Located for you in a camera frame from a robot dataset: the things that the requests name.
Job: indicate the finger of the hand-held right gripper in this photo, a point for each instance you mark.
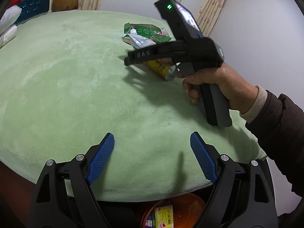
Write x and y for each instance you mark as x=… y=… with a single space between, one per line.
x=147 y=54

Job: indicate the person's right hand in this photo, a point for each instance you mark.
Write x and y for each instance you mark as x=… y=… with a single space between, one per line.
x=228 y=85

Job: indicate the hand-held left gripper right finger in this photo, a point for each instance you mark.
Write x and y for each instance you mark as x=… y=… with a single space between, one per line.
x=204 y=159

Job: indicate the cream and blue headboard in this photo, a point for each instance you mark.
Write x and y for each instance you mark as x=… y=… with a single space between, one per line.
x=30 y=4

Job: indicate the yellow foil packet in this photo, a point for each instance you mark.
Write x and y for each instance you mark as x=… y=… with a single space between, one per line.
x=159 y=67

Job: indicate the yellow medicine box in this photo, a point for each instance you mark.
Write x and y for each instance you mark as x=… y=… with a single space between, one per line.
x=163 y=216

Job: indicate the person's right forearm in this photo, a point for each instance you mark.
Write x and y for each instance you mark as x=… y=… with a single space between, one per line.
x=273 y=123

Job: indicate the floral white pillow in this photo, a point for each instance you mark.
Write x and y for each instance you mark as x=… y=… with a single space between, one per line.
x=10 y=16

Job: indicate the white squeeze tube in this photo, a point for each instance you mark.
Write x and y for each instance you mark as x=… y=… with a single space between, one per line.
x=140 y=41

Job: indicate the orange plastic bin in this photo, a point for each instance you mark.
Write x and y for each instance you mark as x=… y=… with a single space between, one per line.
x=190 y=209

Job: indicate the green torn carton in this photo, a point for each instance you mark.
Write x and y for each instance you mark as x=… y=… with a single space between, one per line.
x=142 y=29

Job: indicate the red pillow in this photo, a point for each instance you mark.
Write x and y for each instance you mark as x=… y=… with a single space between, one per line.
x=15 y=1

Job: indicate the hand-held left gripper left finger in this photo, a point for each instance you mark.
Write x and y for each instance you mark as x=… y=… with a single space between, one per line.
x=102 y=156

